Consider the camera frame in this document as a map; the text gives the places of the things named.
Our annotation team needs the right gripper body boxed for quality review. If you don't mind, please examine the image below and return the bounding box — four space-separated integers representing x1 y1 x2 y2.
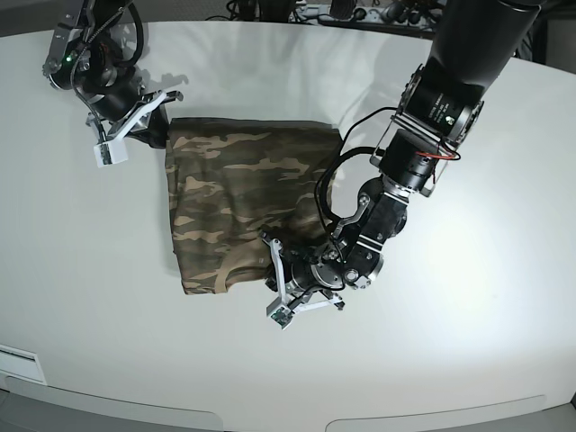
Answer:
86 90 183 143

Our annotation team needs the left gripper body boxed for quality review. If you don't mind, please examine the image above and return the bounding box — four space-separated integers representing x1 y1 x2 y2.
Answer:
260 231 346 315

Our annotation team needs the camouflage T-shirt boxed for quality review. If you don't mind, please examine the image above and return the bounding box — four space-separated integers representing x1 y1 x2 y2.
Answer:
165 117 341 295

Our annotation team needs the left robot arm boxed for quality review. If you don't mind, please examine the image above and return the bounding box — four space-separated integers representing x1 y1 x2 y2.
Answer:
262 1 543 327

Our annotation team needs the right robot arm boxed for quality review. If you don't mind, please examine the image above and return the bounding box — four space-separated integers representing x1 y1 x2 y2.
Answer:
42 1 153 142

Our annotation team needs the white label plate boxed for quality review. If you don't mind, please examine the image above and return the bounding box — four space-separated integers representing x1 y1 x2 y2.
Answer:
0 346 47 385

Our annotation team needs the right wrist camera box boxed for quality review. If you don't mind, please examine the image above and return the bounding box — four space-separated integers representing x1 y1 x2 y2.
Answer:
94 139 128 167

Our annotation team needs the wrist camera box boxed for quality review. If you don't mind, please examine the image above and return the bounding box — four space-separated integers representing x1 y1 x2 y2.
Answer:
94 139 128 167
266 299 294 330

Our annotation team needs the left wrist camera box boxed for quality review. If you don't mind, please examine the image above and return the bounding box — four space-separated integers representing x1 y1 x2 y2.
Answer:
266 299 294 330

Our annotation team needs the power strip with cables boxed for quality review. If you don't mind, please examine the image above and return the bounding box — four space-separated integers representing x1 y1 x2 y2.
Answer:
289 1 446 32

